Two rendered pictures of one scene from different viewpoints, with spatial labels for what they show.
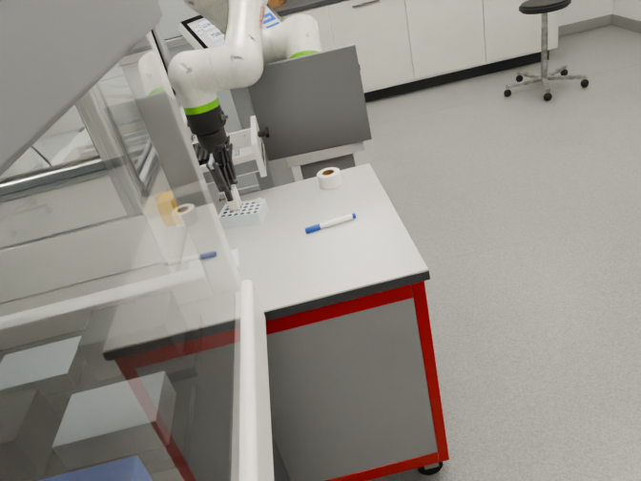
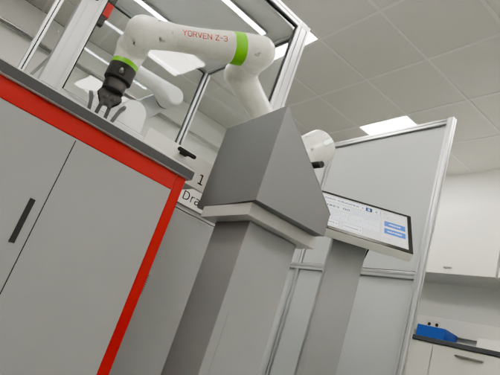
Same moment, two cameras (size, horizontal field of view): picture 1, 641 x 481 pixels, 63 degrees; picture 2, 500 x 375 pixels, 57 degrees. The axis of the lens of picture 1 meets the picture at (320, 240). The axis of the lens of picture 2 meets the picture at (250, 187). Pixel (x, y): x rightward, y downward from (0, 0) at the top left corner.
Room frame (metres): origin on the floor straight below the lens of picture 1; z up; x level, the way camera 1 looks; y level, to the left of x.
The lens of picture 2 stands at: (0.96, -1.27, 0.38)
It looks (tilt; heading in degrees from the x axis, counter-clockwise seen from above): 18 degrees up; 54
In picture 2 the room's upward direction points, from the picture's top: 19 degrees clockwise
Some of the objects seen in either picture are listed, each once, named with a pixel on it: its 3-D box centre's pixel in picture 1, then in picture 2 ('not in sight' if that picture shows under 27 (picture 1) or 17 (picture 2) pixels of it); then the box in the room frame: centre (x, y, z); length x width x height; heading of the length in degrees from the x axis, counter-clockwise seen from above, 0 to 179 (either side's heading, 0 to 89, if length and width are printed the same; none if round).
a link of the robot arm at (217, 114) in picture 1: (207, 118); (120, 75); (1.35, 0.20, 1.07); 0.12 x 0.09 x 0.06; 73
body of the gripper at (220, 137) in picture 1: (215, 145); (111, 94); (1.35, 0.21, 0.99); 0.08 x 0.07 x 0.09; 163
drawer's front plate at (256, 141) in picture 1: (258, 144); (178, 162); (1.63, 0.12, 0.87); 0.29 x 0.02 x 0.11; 0
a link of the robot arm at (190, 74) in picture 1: (196, 79); (132, 50); (1.35, 0.20, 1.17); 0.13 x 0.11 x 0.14; 78
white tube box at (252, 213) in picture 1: (242, 213); not in sight; (1.35, 0.20, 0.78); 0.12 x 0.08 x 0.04; 75
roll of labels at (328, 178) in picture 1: (329, 177); not in sight; (1.44, -0.07, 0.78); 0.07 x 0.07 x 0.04
